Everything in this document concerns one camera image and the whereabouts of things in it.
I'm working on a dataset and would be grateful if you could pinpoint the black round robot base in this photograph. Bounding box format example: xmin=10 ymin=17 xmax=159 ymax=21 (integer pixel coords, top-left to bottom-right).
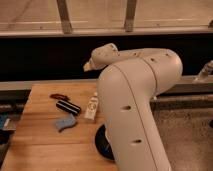
xmin=95 ymin=125 xmax=114 ymax=160

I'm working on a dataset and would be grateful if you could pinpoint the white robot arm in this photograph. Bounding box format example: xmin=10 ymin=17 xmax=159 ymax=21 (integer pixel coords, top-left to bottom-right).
xmin=84 ymin=43 xmax=183 ymax=171

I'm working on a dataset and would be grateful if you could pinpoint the black striped rectangular block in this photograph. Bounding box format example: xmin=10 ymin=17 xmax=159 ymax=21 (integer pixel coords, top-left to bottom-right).
xmin=56 ymin=100 xmax=81 ymax=116

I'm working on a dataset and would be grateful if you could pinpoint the dark red small object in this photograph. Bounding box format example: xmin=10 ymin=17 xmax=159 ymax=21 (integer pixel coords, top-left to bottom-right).
xmin=50 ymin=94 xmax=70 ymax=101

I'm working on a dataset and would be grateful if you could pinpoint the blue plastic piece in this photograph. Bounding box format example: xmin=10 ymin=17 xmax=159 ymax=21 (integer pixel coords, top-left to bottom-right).
xmin=55 ymin=115 xmax=77 ymax=132

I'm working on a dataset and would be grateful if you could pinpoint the white object at right edge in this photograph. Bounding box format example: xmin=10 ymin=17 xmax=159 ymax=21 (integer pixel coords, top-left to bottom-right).
xmin=194 ymin=60 xmax=213 ymax=83

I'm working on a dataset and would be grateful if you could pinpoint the blue object at left edge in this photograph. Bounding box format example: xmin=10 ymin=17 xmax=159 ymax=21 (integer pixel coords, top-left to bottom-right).
xmin=0 ymin=115 xmax=16 ymax=131

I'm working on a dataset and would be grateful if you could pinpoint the right metal window post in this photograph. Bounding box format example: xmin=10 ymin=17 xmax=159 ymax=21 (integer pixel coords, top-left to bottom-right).
xmin=124 ymin=0 xmax=137 ymax=32

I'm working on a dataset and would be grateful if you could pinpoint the metal window post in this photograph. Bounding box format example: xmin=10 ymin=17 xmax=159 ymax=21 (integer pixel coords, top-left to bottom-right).
xmin=56 ymin=0 xmax=72 ymax=34
xmin=124 ymin=0 xmax=137 ymax=32

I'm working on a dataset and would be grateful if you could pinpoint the left metal window post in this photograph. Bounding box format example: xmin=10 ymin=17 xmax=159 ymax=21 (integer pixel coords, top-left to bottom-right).
xmin=56 ymin=0 xmax=72 ymax=34

